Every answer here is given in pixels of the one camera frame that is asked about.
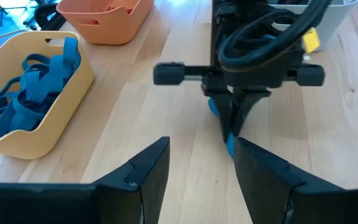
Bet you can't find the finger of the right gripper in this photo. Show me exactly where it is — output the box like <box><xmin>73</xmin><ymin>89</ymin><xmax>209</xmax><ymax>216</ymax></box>
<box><xmin>234</xmin><ymin>90</ymin><xmax>272</xmax><ymax>136</ymax></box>
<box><xmin>208</xmin><ymin>90</ymin><xmax>235</xmax><ymax>142</ymax></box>

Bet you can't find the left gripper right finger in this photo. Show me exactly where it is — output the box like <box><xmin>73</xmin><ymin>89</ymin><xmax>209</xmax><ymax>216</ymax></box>
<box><xmin>234</xmin><ymin>138</ymin><xmax>358</xmax><ymax>224</ymax></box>

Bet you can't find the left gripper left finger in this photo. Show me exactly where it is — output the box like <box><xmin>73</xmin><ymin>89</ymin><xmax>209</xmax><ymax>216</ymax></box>
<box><xmin>0</xmin><ymin>136</ymin><xmax>170</xmax><ymax>224</ymax></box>

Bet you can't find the pale grey plastic basket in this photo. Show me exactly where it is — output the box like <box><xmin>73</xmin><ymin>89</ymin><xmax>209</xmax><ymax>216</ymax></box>
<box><xmin>267</xmin><ymin>0</ymin><xmax>358</xmax><ymax>52</ymax></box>

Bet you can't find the yellow plastic basket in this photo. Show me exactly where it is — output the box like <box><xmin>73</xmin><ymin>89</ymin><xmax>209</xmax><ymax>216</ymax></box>
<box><xmin>0</xmin><ymin>30</ymin><xmax>95</xmax><ymax>160</ymax></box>

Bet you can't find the orange plastic basket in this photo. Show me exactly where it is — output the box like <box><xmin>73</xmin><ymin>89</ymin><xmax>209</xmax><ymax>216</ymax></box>
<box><xmin>56</xmin><ymin>0</ymin><xmax>155</xmax><ymax>45</ymax></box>

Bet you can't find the black tripod stand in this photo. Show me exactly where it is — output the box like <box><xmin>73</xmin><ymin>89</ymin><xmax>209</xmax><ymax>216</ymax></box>
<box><xmin>0</xmin><ymin>0</ymin><xmax>17</xmax><ymax>27</ymax></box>

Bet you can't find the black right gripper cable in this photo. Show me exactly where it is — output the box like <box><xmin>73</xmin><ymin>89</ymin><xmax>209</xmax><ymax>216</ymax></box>
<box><xmin>218</xmin><ymin>0</ymin><xmax>334</xmax><ymax>71</ymax></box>

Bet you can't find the yellow gripper cable tag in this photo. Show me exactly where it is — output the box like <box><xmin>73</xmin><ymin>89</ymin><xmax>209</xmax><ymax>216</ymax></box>
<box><xmin>303</xmin><ymin>27</ymin><xmax>321</xmax><ymax>54</ymax></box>

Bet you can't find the cream loose cable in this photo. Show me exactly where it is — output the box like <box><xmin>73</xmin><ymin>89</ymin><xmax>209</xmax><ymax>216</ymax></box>
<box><xmin>0</xmin><ymin>27</ymin><xmax>35</xmax><ymax>44</ymax></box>

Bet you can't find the black frame clamp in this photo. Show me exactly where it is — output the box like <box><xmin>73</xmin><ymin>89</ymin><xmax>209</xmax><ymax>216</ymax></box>
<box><xmin>33</xmin><ymin>2</ymin><xmax>67</xmax><ymax>32</ymax></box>

